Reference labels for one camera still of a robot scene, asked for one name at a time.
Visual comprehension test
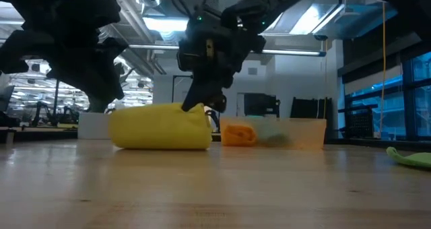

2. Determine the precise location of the teal microfiber towel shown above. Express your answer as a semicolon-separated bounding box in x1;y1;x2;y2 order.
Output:
257;123;294;149

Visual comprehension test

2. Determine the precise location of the yellow microfiber towel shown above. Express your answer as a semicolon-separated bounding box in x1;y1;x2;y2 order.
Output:
108;102;214;152

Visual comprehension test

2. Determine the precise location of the green microfiber towel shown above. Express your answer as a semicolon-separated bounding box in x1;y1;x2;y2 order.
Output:
386;146;431;170

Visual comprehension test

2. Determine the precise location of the black background cabinet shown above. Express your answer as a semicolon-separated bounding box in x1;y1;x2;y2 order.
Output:
244;92;281;119

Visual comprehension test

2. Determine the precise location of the black background stand frame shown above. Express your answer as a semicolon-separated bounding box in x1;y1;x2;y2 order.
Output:
171;74;195;104

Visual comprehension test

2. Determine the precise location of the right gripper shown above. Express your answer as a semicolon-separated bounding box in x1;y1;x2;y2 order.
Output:
176;8;267;114

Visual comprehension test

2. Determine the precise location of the black background panel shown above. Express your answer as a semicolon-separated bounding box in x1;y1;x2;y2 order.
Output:
290;96;334;119

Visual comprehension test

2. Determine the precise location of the orange microfiber towel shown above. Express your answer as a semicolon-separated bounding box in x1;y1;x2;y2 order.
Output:
221;123;259;148

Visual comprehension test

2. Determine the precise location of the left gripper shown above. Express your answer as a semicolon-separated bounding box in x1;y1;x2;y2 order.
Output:
0;0;129;114

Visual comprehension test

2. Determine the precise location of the long ceiling light strip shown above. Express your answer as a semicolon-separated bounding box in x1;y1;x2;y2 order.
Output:
127;43;327;57

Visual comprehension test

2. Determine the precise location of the potted plant in white pot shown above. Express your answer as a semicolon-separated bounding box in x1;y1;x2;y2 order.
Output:
77;62;135;141

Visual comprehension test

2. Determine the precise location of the dark grey background monitor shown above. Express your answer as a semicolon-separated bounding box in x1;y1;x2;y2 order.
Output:
0;85;15;112

